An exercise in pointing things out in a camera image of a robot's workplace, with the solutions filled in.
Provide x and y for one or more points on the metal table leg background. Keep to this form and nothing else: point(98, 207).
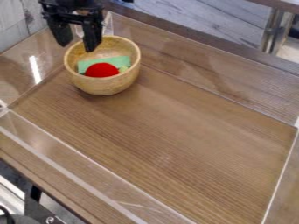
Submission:
point(278, 26)

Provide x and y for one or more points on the black table leg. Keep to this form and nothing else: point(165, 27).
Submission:
point(35, 210)

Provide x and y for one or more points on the wooden bowl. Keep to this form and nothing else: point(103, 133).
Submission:
point(114, 46)

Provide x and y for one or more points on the red round fruit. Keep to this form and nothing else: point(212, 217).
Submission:
point(102, 70)

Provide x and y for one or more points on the clear acrylic tray wall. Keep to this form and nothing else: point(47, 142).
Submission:
point(85, 186)

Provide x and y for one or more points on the green sponge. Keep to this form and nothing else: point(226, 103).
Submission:
point(119, 61)

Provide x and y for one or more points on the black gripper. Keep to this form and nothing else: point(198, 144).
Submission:
point(79, 12)

